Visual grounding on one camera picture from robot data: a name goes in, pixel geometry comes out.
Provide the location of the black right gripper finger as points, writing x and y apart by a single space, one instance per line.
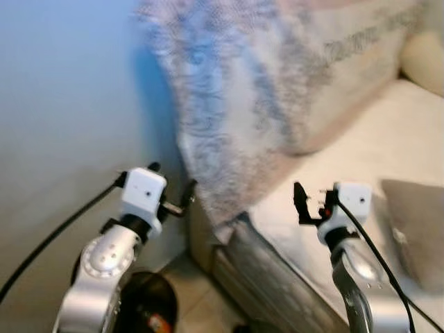
301 201

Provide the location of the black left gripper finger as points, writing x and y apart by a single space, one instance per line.
189 194
154 167

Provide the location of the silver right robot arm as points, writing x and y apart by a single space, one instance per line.
357 270

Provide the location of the white quilted mattress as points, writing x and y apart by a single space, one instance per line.
374 139

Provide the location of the grey pillow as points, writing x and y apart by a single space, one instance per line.
416 229

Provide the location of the cream bolster pillow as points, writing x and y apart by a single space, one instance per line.
424 62

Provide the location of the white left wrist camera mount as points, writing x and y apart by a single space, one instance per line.
142 194

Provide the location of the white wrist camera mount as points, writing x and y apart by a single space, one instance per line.
142 194
350 201

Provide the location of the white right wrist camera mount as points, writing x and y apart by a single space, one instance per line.
350 201

